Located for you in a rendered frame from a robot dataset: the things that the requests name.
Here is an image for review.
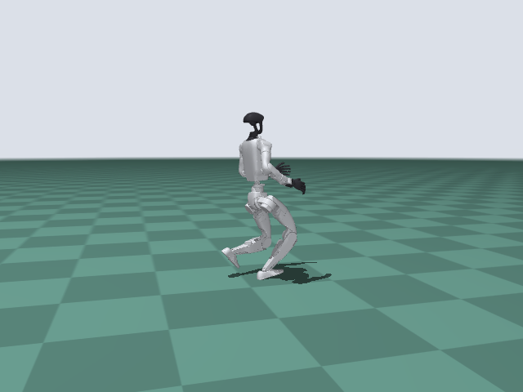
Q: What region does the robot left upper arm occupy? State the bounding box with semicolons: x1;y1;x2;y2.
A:
239;143;246;177

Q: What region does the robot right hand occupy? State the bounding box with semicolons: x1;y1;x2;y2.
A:
285;178;306;194

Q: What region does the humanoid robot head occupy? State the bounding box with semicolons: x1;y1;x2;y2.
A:
244;113;264;141

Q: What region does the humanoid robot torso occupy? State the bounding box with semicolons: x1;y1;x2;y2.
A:
242;136;269;210

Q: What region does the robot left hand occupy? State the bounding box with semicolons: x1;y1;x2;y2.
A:
275;163;291;176

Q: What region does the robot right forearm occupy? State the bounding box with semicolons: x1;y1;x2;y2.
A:
268;163;292;187

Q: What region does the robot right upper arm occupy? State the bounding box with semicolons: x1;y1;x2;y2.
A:
258;140;272;176

